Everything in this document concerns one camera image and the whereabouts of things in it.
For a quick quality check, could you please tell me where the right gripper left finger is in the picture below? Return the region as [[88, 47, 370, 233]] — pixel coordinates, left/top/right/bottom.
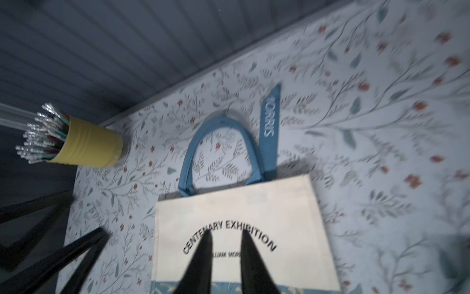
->
[[174, 230, 213, 294]]

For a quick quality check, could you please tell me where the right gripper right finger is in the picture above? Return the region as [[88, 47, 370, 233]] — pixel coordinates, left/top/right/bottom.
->
[[241, 230, 280, 294]]

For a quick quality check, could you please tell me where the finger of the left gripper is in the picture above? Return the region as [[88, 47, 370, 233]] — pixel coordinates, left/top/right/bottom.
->
[[1, 227, 110, 294], [1, 191, 73, 272]]

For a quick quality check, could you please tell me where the cream canvas tote bag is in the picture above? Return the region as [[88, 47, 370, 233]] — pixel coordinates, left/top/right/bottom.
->
[[150, 85, 341, 294]]

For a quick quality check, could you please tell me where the yellow pencil cup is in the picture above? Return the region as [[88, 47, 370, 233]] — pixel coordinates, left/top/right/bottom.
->
[[47, 116, 124, 168]]

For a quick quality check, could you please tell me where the bundle of pencils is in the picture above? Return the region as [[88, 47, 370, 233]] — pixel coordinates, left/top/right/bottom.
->
[[15, 103, 71, 164]]

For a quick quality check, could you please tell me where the floral table mat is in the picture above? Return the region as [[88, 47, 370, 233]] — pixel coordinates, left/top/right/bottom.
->
[[66, 1, 470, 294]]

